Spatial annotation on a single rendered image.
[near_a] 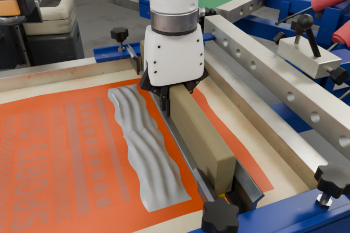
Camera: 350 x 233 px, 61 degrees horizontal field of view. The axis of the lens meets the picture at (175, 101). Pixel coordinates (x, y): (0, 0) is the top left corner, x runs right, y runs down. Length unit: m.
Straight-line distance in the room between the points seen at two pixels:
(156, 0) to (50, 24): 1.09
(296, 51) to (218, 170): 0.35
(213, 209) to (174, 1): 0.28
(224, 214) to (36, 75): 0.58
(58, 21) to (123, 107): 0.90
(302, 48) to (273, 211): 0.37
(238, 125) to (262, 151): 0.08
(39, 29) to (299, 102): 1.22
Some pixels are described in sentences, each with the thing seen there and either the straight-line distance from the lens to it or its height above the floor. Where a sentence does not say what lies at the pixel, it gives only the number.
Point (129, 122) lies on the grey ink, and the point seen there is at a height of 0.96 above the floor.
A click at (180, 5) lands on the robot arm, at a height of 1.21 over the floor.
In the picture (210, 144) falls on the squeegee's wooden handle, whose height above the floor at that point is 1.06.
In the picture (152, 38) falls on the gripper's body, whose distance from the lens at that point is 0.48.
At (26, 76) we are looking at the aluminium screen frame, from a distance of 0.80.
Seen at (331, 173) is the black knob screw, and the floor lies 1.06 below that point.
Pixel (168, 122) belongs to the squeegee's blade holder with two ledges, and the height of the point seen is 0.99.
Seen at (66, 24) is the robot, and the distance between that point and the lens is 1.51.
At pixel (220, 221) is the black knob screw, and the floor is 1.06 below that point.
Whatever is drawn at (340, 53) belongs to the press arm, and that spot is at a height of 1.04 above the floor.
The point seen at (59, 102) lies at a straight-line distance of 0.73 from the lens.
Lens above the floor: 1.35
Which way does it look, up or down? 36 degrees down
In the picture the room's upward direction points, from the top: straight up
